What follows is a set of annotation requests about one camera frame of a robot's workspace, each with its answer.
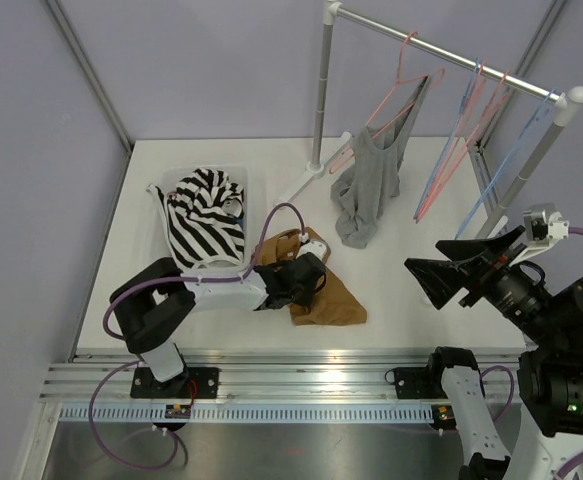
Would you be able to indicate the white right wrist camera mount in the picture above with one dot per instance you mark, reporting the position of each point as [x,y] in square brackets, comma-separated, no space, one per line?
[544,228]

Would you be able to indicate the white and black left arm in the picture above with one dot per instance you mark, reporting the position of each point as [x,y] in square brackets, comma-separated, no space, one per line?
[152,305]

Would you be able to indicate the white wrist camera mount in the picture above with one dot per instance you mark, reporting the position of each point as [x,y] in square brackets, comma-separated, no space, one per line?
[544,228]
[315,246]

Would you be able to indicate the black white striped tank top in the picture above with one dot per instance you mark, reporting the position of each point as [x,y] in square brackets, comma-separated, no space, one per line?
[206,220]

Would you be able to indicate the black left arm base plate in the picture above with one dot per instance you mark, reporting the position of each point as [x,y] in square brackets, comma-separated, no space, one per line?
[200,382]

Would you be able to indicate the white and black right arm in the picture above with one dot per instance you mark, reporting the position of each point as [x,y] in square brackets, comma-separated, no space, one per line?
[549,377]

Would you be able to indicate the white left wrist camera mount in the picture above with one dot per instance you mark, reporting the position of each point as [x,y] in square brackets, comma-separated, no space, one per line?
[315,246]

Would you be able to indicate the white slotted cable duct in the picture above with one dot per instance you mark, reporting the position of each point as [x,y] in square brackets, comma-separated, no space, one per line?
[251,413]

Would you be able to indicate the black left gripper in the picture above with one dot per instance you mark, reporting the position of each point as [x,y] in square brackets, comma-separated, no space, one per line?
[304,301]

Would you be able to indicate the aluminium mounting rail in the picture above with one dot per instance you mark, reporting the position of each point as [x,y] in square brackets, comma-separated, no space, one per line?
[258,376]

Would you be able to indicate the grey metal clothes rack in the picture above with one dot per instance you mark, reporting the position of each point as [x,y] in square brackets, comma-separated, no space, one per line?
[567,106]

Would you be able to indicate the mustard brown tank top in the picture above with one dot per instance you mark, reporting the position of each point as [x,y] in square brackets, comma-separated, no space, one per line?
[334,305]

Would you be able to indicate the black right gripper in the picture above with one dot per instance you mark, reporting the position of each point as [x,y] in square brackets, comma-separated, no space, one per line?
[444,279]

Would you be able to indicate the grey tank top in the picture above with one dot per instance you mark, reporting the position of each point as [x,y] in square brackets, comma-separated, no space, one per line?
[362,192]

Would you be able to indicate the white plastic basket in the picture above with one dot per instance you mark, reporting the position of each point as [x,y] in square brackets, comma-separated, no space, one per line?
[206,220]

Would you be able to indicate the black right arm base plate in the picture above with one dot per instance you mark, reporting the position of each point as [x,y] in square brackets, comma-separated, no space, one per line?
[415,383]

